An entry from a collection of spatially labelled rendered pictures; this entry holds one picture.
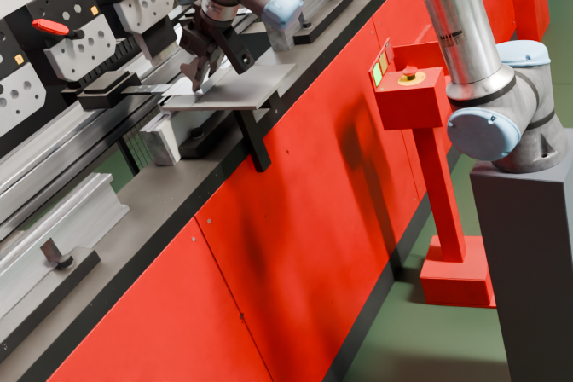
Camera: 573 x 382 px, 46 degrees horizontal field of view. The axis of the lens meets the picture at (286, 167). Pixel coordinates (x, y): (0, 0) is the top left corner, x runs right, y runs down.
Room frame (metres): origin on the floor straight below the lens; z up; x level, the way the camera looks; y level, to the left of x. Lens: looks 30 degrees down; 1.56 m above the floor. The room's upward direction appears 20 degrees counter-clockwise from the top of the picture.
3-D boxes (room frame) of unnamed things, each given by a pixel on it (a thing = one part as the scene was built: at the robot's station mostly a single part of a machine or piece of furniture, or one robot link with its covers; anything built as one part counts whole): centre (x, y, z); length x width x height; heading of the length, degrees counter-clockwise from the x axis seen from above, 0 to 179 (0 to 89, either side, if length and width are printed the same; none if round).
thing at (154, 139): (1.54, 0.14, 0.92); 0.39 x 0.06 x 0.10; 140
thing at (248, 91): (1.40, 0.06, 1.00); 0.26 x 0.18 x 0.01; 50
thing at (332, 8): (1.92, -0.26, 0.89); 0.30 x 0.05 x 0.03; 140
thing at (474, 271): (1.58, -0.43, 0.06); 0.25 x 0.20 x 0.12; 57
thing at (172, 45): (1.50, 0.17, 1.13); 0.10 x 0.02 x 0.10; 140
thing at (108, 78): (1.59, 0.30, 1.01); 0.26 x 0.12 x 0.05; 50
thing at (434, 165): (1.60, -0.40, 0.39); 0.06 x 0.06 x 0.54; 57
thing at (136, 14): (1.48, 0.19, 1.26); 0.15 x 0.09 x 0.17; 140
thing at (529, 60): (1.08, -0.46, 0.94); 0.13 x 0.12 x 0.14; 135
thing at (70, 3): (1.32, 0.31, 1.26); 0.15 x 0.09 x 0.17; 140
